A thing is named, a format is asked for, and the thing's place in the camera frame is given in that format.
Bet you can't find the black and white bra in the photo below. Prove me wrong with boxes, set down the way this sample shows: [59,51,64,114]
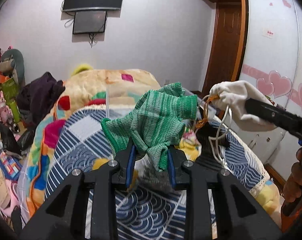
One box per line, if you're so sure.
[195,122,230,155]

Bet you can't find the green knitted cloth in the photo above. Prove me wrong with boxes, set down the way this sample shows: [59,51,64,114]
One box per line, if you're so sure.
[100,81,199,172]

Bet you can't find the person's right hand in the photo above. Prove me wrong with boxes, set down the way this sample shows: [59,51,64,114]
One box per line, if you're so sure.
[283,147,302,203]

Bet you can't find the dark purple garment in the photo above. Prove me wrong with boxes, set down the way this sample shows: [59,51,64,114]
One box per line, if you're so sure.
[16,72,65,127]

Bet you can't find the yellow plush item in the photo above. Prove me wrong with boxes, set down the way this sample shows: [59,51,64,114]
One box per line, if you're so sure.
[71,63,94,76]

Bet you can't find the blue white patterned cloth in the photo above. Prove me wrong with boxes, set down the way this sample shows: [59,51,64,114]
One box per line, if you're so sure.
[45,107,270,239]

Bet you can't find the green storage box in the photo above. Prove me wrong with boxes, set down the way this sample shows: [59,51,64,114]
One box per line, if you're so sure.
[0,78,19,100]

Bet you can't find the green bottle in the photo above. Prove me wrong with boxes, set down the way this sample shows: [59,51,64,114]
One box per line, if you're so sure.
[8,99,20,123]

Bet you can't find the grey knitted cloth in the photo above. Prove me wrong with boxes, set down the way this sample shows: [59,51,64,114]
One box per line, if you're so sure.
[138,166,174,193]

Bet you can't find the pink rabbit toy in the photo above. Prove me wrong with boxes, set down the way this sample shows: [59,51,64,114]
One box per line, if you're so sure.
[0,91,13,125]

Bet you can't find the grey plush toy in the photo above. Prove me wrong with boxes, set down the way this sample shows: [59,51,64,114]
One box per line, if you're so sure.
[0,49,25,87]

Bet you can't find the white drawstring pouch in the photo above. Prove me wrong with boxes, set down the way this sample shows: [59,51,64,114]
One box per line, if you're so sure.
[194,80,278,168]

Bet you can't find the white wardrobe sliding door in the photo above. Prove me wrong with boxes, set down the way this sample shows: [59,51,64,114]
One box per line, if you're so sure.
[236,0,302,120]

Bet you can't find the small black wall monitor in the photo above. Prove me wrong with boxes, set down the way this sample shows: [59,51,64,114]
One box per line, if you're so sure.
[72,10,107,35]

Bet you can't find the brown wooden door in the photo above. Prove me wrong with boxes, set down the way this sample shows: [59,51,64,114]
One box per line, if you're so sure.
[201,2,241,96]

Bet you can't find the beige colourful fleece blanket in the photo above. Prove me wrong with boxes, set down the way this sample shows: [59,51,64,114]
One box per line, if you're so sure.
[18,69,281,224]

